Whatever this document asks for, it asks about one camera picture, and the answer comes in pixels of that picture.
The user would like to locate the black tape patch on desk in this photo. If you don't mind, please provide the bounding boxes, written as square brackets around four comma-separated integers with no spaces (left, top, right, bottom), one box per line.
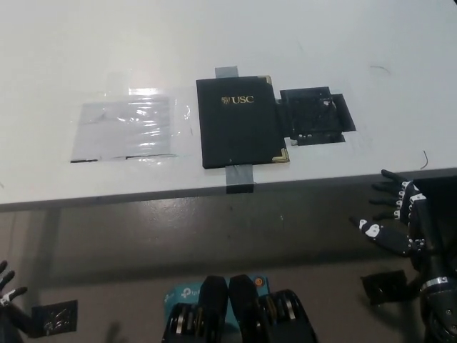
[276,85,357,146]

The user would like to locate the clear plastic sheet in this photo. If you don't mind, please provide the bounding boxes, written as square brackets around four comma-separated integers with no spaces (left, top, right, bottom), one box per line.
[69,93,196,164]

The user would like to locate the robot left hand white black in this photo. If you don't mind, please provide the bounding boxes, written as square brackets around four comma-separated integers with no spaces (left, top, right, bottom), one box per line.
[0,259,29,308]

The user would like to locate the black floor tape patch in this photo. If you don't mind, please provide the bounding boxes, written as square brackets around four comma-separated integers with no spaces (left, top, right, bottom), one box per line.
[360,270,418,305]
[30,299,79,339]

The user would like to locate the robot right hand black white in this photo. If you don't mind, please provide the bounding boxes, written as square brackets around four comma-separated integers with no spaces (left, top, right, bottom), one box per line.
[348,169,426,258]

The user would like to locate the grey duct tape strip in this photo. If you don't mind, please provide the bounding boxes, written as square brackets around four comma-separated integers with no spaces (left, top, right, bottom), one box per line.
[215,66,256,195]

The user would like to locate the teal router box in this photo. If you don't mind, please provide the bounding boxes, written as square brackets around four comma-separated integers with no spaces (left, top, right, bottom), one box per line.
[163,273,274,326]

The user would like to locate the black robot body blocks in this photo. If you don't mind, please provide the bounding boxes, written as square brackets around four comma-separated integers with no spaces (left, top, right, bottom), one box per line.
[162,274,318,343]

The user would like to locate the black diary with gold corners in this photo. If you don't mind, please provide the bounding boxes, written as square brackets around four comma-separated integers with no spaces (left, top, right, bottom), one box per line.
[195,74,291,171]

